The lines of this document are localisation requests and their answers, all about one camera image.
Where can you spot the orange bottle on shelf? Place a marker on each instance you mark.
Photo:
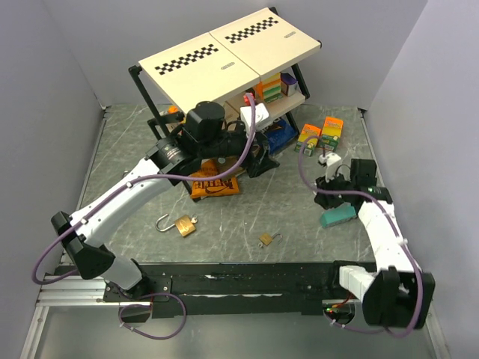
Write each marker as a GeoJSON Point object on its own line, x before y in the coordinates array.
{"type": "Point", "coordinates": [173, 109]}

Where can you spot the orange green box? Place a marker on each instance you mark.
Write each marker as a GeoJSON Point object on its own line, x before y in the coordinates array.
{"type": "Point", "coordinates": [331, 133]}
{"type": "Point", "coordinates": [310, 136]}

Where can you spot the aluminium frame rail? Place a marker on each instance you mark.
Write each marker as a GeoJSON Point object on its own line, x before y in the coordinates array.
{"type": "Point", "coordinates": [72, 291]}

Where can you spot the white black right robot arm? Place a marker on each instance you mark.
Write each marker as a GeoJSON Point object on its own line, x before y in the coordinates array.
{"type": "Point", "coordinates": [398, 293]}

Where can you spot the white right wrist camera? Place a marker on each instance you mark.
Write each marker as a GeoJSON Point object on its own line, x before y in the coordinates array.
{"type": "Point", "coordinates": [331, 161]}

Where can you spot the blue snack bag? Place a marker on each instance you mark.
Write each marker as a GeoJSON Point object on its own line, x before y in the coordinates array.
{"type": "Point", "coordinates": [278, 134]}

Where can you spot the small brass padlock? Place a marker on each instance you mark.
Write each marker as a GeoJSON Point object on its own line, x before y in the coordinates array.
{"type": "Point", "coordinates": [266, 239]}

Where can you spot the stacked sponges pack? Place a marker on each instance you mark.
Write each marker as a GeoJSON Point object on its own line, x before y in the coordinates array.
{"type": "Point", "coordinates": [269, 90]}

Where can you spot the teal rectangular box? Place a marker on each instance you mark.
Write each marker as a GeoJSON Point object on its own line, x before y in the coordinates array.
{"type": "Point", "coordinates": [336, 216]}

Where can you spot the black frame cream shelf rack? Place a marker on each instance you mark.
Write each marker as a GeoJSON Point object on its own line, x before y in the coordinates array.
{"type": "Point", "coordinates": [222, 63]}

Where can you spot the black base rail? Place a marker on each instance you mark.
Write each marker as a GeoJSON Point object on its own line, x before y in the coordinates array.
{"type": "Point", "coordinates": [243, 288]}

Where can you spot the purple white small box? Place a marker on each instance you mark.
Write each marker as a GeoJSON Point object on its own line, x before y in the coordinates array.
{"type": "Point", "coordinates": [289, 84]}

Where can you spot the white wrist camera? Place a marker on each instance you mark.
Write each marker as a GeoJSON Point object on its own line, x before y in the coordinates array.
{"type": "Point", "coordinates": [259, 115]}
{"type": "Point", "coordinates": [331, 161]}

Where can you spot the large open brass padlock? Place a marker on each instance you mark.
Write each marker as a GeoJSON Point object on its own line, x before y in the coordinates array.
{"type": "Point", "coordinates": [185, 225]}

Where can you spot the orange green box left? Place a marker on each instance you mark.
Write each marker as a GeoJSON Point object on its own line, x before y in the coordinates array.
{"type": "Point", "coordinates": [310, 136]}

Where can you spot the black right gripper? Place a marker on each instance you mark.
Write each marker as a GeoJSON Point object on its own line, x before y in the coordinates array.
{"type": "Point", "coordinates": [326, 200]}

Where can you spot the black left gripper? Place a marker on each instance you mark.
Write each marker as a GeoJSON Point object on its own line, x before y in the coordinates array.
{"type": "Point", "coordinates": [256, 165]}

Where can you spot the orange green box right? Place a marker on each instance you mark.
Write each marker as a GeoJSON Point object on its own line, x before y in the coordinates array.
{"type": "Point", "coordinates": [331, 133]}

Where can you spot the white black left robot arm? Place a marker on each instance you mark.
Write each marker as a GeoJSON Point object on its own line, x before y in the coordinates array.
{"type": "Point", "coordinates": [171, 160]}

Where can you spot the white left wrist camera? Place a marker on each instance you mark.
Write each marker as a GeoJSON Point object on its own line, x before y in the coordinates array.
{"type": "Point", "coordinates": [259, 115]}

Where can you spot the orange Kettle chips bag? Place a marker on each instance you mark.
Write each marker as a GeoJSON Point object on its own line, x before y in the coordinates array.
{"type": "Point", "coordinates": [215, 188]}

